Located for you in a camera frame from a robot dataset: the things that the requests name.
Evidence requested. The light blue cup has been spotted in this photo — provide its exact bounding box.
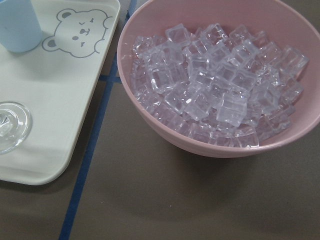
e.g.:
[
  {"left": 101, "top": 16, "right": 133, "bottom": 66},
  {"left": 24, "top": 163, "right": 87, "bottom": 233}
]
[{"left": 0, "top": 0, "right": 43, "bottom": 53}]

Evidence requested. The clear wine glass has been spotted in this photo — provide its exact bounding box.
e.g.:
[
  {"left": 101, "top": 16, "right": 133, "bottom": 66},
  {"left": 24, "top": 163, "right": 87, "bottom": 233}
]
[{"left": 0, "top": 101, "right": 33, "bottom": 155}]

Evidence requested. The clear ice cubes pile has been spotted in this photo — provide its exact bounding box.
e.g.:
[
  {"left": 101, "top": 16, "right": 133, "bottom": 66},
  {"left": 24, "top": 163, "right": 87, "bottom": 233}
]
[{"left": 130, "top": 23, "right": 309, "bottom": 148}]

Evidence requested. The pink bowl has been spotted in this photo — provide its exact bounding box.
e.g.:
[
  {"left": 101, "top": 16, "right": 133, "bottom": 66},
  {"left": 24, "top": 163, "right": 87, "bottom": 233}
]
[{"left": 117, "top": 0, "right": 320, "bottom": 158}]

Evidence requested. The cream bear tray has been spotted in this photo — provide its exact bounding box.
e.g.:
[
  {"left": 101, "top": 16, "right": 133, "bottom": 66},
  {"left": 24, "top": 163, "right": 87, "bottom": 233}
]
[{"left": 0, "top": 0, "right": 121, "bottom": 185}]

